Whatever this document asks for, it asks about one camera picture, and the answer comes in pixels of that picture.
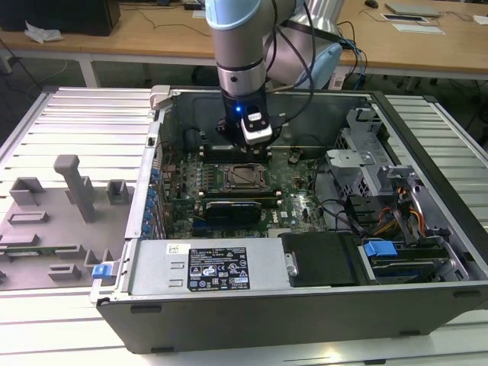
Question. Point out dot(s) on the black computer mouse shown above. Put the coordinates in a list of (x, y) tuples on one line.
[(371, 3)]

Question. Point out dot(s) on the green motherboard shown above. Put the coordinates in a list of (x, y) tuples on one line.
[(297, 213)]

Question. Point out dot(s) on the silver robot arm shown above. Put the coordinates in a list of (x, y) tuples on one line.
[(236, 45)]

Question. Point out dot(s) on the black graphics card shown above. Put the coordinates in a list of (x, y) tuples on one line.
[(232, 211)]

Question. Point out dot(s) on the metal drive cage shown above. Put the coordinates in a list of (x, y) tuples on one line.
[(354, 164)]

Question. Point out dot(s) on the grey power supply unit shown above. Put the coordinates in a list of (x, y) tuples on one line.
[(160, 267)]

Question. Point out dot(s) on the crumpled white paper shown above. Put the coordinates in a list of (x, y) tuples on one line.
[(42, 32)]

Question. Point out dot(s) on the black plastic shroud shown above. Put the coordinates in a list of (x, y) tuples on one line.
[(324, 259)]

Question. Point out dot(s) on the grey closed laptop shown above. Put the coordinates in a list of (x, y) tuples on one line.
[(415, 9)]

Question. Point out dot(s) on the blue case latch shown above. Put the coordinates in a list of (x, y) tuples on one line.
[(102, 271)]

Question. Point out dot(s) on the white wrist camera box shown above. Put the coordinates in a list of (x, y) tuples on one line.
[(257, 133)]

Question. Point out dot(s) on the green RAM stick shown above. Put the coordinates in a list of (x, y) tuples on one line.
[(23, 252)]

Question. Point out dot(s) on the black computer tower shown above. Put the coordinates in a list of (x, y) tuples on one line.
[(57, 15)]

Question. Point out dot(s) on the CPU socket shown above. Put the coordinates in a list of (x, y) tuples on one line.
[(227, 187)]

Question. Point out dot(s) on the black open PC case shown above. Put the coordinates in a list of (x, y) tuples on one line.
[(267, 324)]

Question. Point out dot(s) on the black round case part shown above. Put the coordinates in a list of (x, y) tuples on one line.
[(190, 139)]

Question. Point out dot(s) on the round coin battery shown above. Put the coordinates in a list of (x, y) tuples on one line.
[(293, 157)]

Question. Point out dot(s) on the wooden desk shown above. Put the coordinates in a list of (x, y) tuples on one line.
[(152, 42)]

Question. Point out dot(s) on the grey parts rack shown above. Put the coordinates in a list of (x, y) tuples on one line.
[(49, 228)]

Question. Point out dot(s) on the hard disk in blue carrier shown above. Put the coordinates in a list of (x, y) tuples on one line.
[(379, 251)]

